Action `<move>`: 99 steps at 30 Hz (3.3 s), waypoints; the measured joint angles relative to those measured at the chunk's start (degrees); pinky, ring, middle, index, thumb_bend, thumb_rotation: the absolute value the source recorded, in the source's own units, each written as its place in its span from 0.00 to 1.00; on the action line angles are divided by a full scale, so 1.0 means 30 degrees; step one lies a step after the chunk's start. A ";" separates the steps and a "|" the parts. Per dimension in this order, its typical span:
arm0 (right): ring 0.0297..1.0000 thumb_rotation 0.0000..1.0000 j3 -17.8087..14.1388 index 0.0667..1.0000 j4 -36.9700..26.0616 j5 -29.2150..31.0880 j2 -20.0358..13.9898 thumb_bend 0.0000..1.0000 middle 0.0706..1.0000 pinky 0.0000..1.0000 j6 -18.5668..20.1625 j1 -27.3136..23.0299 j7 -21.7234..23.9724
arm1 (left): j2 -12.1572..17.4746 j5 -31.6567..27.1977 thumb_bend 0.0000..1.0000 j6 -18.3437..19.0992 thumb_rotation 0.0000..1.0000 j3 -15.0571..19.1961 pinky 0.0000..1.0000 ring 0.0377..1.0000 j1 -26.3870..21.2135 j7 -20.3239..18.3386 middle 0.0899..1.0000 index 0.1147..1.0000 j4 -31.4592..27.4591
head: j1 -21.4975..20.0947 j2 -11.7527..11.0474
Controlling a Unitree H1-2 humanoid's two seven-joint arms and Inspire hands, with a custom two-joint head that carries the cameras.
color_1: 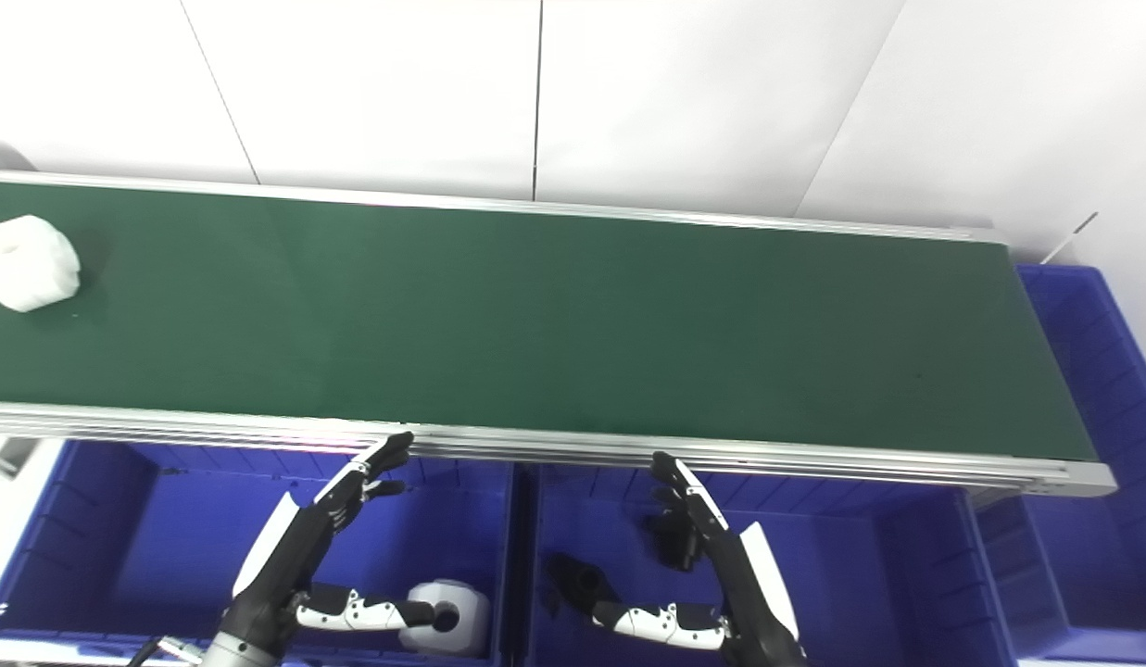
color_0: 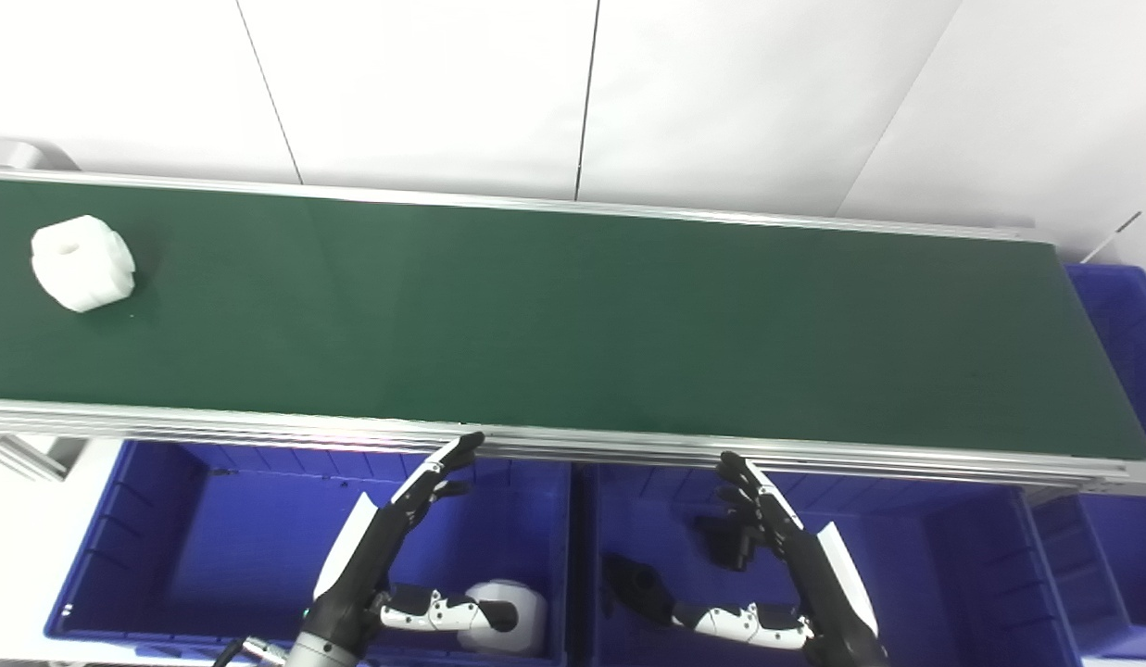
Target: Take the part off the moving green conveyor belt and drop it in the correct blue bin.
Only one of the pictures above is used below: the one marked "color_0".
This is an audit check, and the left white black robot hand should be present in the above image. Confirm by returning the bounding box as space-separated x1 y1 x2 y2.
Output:
299 431 520 649

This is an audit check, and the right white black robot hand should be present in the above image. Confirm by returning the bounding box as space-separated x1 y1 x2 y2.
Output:
673 451 890 667

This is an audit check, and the white notched plastic part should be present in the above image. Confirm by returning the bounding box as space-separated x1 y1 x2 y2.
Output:
31 215 136 313
457 579 548 657

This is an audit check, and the blue plastic bin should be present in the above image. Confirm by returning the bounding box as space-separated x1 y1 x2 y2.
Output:
1031 264 1146 659
573 461 1083 667
44 440 573 667

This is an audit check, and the black plastic part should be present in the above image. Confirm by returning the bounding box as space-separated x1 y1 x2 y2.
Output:
602 553 680 626

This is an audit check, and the green conveyor belt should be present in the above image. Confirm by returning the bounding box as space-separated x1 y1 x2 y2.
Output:
0 178 1146 461
0 167 1146 492

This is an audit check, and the aluminium conveyor leg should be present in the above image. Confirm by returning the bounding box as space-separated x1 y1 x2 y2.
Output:
0 434 87 483

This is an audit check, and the grey conveyor end cover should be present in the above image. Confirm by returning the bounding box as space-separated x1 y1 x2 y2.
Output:
0 137 78 173

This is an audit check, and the thin grey rod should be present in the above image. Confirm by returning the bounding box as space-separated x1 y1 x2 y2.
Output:
1080 211 1143 263

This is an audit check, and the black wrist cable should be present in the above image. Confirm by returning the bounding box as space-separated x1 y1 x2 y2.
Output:
211 637 288 667

